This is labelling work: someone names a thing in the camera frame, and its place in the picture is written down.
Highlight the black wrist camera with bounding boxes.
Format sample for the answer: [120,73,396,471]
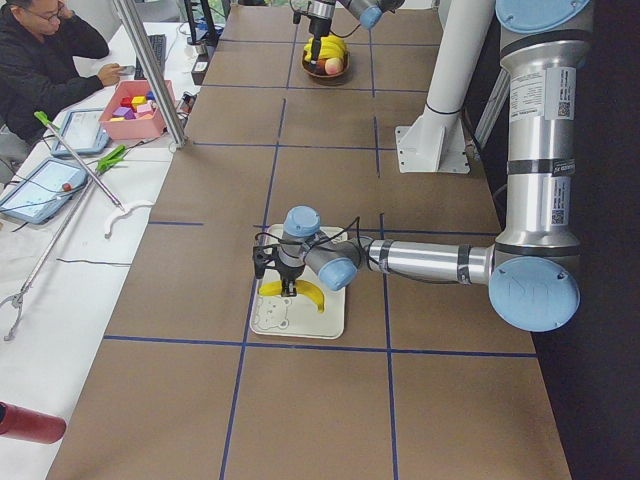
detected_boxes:
[252,244,278,280]

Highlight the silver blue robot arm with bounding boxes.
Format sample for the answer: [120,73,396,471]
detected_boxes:
[253,1,594,332]
[296,0,405,67]

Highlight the long reacher grabber tool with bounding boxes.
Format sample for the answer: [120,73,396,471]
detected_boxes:
[0,110,125,343]

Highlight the yellow banana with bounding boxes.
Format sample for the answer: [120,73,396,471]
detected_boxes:
[319,35,348,60]
[303,37,317,64]
[258,280,325,313]

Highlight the aluminium frame post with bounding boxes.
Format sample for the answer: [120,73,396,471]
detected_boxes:
[112,0,187,152]

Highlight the blue teach pendant near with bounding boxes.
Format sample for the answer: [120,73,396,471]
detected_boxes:
[1,157,88,224]

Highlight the brown wicker basket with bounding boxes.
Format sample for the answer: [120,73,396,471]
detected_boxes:
[301,42,349,80]

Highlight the blue teach pendant far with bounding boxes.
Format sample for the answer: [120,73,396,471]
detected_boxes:
[60,109,110,155]

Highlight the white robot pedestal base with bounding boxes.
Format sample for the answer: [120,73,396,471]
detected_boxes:
[395,0,495,174]

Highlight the black keyboard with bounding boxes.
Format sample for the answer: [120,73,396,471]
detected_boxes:
[133,33,168,81]

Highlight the blue teach pendant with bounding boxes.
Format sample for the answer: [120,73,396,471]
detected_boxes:
[60,109,110,155]
[1,157,88,224]

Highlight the person in black hoodie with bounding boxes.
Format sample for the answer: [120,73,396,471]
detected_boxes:
[1,0,124,145]

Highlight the green clip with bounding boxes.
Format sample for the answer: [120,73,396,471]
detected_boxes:
[95,145,127,174]

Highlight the pink white peach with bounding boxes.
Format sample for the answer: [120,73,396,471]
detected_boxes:
[324,57,344,76]

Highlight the pink bin of blocks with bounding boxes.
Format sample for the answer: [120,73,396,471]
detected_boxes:
[99,80,166,140]

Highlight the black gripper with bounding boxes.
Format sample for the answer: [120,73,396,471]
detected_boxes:
[275,260,305,298]
[309,17,330,68]

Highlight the white bear tray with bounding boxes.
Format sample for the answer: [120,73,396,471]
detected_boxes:
[251,208,357,339]

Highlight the white hook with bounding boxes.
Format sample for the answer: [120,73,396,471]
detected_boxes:
[104,200,154,239]

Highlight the red bottle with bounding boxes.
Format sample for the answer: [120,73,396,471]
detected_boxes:
[1,402,67,444]

